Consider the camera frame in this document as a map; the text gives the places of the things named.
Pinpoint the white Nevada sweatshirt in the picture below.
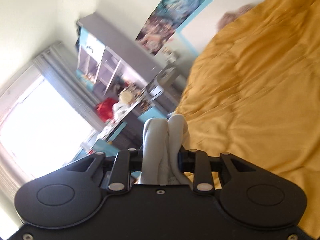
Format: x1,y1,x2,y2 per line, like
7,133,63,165
139,114,192,186

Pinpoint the blue desk chair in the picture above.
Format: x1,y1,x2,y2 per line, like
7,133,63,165
72,121,128,163

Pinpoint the white desk with blue trim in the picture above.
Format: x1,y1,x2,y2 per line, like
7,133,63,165
81,98,151,156

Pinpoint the red bag on desk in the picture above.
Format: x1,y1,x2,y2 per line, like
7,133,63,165
95,98,118,122

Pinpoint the mustard yellow quilt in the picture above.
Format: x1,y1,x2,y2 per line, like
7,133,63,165
176,0,319,238

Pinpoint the grey window curtain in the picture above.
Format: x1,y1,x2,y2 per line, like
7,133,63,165
33,42,105,132

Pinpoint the white headboard with apple cutouts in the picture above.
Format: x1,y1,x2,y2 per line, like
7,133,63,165
175,0,291,55

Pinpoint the grey wall shelf unit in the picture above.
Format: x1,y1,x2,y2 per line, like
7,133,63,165
76,12,161,100

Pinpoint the colourful wall poster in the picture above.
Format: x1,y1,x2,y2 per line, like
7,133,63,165
136,0,205,55

